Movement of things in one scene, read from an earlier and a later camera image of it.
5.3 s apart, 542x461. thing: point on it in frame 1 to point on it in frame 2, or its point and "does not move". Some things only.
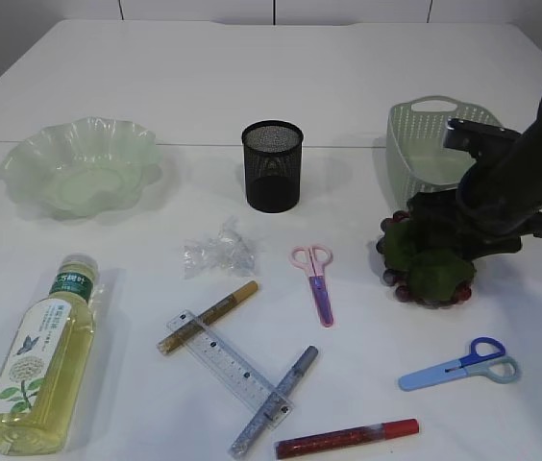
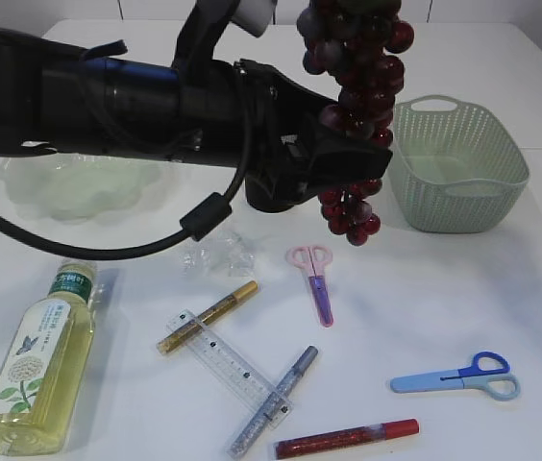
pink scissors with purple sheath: [313, 259] does not move
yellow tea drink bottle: [31, 398] does not move
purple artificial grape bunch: [432, 279] to [361, 45]
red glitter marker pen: [292, 447] does not move
